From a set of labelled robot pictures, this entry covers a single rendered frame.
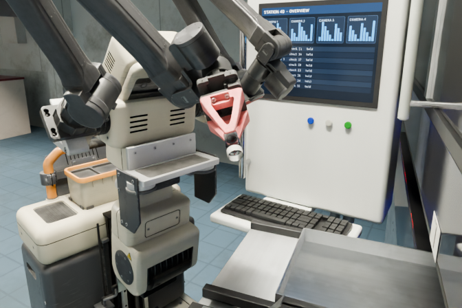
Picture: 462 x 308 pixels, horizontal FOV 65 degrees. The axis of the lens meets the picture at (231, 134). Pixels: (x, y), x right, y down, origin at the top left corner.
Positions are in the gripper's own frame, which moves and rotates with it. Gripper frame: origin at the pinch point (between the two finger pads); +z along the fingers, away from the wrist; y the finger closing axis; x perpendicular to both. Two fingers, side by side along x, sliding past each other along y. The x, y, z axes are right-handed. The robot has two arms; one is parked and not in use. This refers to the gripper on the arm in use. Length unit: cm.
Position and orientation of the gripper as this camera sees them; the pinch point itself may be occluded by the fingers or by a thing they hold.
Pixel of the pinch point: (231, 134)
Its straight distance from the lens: 52.7
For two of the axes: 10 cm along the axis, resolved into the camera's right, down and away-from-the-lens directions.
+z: 1.4, 6.2, -7.7
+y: -2.3, -7.4, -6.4
